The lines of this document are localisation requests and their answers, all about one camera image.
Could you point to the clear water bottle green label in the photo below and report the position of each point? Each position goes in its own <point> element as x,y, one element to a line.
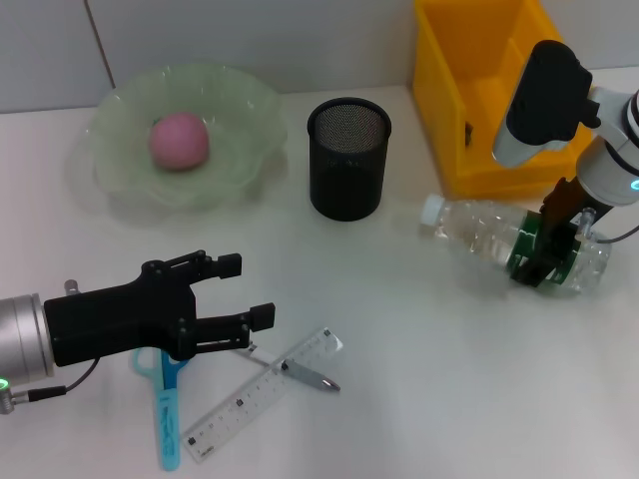
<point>474,224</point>

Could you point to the blue capped scissors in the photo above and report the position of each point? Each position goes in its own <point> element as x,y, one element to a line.
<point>167,414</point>

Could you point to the yellow plastic storage bin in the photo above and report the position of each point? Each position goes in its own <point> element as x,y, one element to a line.
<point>449,75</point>

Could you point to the black mesh pen holder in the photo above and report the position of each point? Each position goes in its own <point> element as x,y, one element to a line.
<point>347,174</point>

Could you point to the transparent plastic ruler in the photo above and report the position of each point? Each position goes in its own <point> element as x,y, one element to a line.
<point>239,399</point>

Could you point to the pink peach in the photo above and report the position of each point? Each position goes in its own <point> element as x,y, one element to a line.
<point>179,142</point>

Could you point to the green glass fruit plate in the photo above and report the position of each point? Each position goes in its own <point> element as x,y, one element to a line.
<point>239,125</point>

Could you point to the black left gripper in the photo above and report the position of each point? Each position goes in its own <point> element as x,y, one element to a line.
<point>115,324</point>

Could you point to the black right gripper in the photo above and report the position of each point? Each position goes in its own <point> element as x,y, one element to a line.
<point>566,204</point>

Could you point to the white grey ballpoint pen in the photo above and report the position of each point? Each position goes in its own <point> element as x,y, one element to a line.
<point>309,376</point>

